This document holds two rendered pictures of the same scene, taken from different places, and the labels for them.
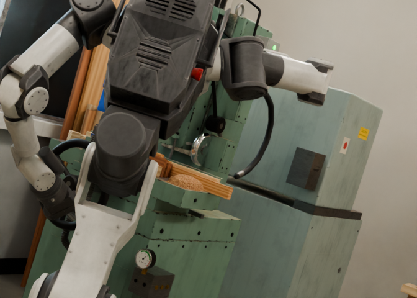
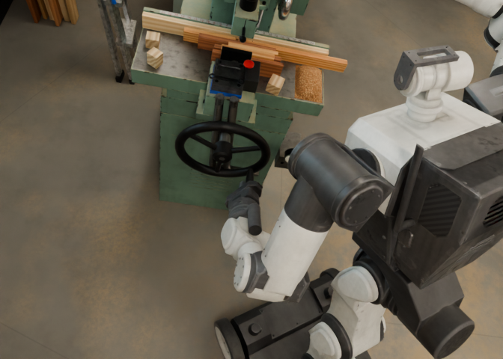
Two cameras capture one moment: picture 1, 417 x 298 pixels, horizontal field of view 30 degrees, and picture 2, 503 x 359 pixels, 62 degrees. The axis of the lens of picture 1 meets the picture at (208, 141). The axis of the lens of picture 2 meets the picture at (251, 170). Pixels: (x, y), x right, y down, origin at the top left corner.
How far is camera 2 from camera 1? 2.18 m
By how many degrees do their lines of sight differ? 67
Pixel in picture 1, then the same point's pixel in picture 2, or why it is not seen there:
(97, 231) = (373, 310)
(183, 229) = not seen: hidden behind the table
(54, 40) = (314, 250)
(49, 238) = (171, 137)
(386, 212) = not seen: outside the picture
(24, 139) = not seen: hidden behind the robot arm
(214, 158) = (299, 3)
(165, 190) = (300, 106)
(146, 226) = (281, 128)
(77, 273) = (364, 333)
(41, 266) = (171, 152)
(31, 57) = (293, 281)
